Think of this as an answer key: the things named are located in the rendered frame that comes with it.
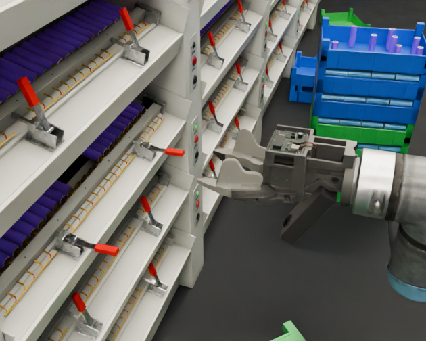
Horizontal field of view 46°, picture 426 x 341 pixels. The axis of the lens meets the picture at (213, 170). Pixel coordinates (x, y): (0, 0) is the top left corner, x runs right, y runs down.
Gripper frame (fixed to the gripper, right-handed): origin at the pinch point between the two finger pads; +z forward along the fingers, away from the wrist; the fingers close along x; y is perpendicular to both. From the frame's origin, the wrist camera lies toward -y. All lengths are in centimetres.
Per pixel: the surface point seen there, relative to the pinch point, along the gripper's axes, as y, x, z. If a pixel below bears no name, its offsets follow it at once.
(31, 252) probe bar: -6.3, 17.1, 21.5
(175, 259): -49, -25, 20
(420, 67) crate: -16, -83, -32
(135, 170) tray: -9.9, -9.4, 18.4
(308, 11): -48, -221, 19
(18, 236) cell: -5.7, 15.5, 24.7
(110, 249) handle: -7.6, 12.4, 11.8
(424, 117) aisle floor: -67, -150, -44
